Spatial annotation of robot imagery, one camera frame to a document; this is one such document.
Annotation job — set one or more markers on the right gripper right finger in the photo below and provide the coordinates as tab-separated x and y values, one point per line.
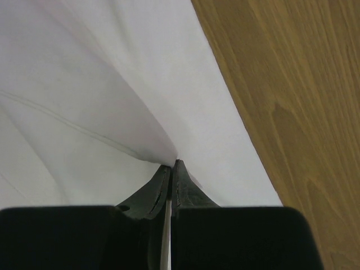
184	191

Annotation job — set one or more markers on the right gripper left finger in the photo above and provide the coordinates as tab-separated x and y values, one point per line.
148	201

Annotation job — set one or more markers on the white printed t shirt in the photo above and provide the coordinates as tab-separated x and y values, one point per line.
95	97

